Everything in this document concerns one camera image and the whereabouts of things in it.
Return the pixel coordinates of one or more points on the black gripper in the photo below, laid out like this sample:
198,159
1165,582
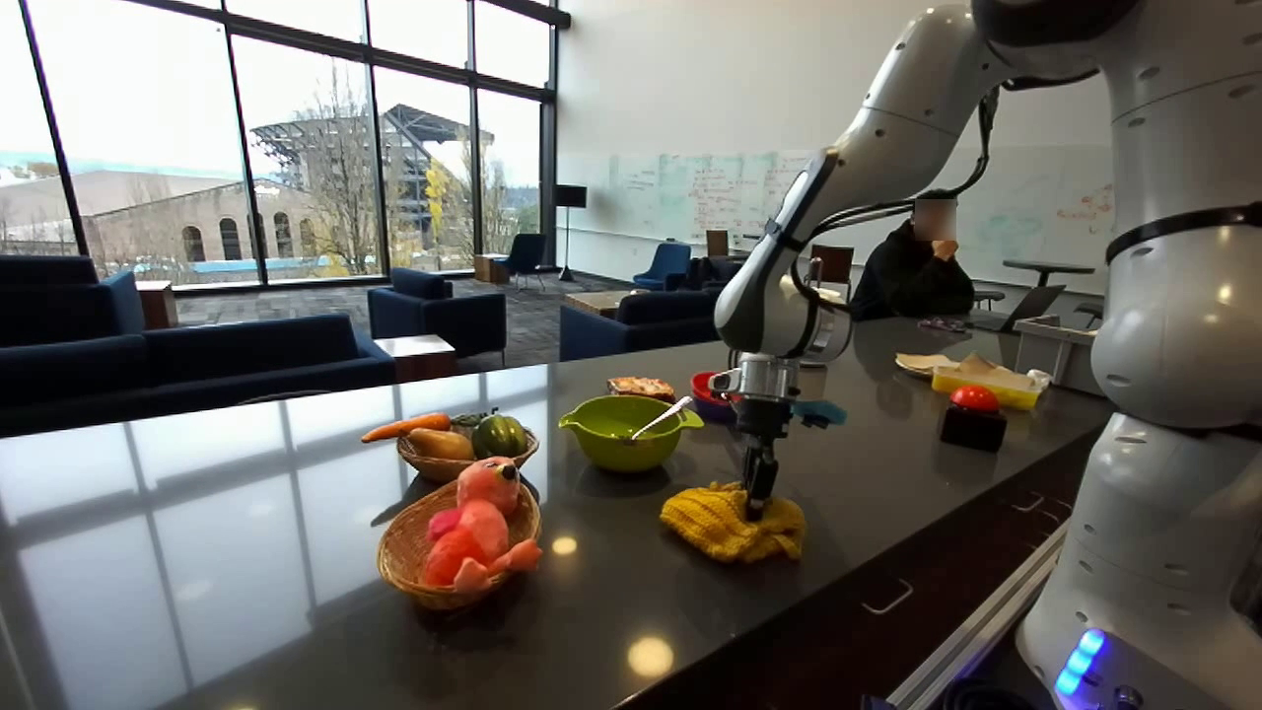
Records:
763,419

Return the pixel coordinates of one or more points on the yellow crocheted towel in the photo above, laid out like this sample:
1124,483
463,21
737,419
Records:
717,529

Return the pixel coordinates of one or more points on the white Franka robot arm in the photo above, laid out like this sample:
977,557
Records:
1186,329

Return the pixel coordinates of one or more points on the red bowl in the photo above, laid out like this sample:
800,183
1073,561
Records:
712,396

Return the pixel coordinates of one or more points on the silver spoon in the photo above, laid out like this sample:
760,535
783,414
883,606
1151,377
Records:
660,419

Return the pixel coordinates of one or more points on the lime green bowl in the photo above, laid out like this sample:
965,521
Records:
617,444

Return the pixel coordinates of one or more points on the red and white snack packet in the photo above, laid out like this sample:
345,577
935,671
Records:
639,387

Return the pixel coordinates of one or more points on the white cloth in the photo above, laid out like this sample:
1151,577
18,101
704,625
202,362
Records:
922,363

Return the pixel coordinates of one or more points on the red emergency stop button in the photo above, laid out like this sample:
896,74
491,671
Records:
977,419

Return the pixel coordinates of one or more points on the blue lounge chair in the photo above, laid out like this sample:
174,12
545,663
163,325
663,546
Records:
663,263

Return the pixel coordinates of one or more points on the yellow sponge pack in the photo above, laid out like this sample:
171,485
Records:
990,385

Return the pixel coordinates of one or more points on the seated person in black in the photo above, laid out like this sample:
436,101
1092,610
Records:
913,271

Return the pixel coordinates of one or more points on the wicker basket with toy vegetables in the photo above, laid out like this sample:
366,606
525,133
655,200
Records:
455,454

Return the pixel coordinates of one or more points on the table with laptop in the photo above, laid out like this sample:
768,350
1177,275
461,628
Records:
1039,297

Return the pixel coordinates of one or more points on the orange toy carrot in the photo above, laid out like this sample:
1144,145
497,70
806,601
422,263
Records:
405,426

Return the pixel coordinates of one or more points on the wicker basket with pink fruit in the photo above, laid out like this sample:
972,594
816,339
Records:
409,557

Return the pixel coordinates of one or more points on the dark blue armchair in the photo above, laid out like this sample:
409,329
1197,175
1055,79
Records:
441,318

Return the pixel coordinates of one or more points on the white topped side table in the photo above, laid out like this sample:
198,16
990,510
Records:
415,350

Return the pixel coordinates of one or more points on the long dark blue sofa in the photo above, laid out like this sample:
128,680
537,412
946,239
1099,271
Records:
198,363

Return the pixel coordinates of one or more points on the small wooden side table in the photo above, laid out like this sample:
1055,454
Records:
156,300

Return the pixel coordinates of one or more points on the dark blue lounge sofa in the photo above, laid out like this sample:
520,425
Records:
65,300

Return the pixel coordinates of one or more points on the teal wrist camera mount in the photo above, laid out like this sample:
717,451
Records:
823,412

